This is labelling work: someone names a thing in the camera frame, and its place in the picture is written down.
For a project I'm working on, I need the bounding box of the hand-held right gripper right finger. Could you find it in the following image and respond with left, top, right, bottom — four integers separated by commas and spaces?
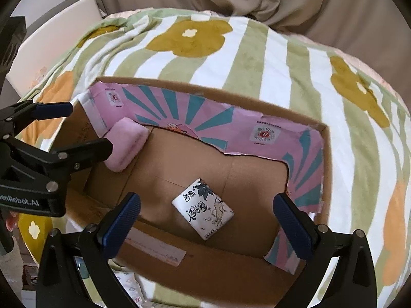
272, 192, 378, 308

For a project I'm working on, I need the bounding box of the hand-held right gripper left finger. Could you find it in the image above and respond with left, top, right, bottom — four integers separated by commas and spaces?
36, 192, 142, 308

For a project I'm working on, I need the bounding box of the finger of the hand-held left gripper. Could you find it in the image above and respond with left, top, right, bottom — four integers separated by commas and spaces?
0, 100, 74, 137
0, 135, 114, 187

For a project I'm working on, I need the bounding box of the pink towel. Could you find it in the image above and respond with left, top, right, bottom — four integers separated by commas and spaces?
103, 118, 149, 172

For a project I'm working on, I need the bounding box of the white printed tissue packet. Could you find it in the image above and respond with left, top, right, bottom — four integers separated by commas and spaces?
171, 177, 235, 241

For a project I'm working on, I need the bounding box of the pink lined cardboard box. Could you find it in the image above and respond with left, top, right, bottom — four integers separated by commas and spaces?
66, 76, 332, 308

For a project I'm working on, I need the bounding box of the person's left hand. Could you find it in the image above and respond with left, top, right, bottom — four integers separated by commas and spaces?
4, 211, 17, 231

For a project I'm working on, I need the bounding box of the white patterned packet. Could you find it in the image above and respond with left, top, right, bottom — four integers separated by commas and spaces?
111, 270, 143, 308

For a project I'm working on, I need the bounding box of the white headboard panel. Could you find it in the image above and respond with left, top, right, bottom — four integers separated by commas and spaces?
6, 0, 104, 94

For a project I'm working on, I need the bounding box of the striped flower blanket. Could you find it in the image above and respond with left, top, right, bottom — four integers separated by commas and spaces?
14, 8, 411, 308

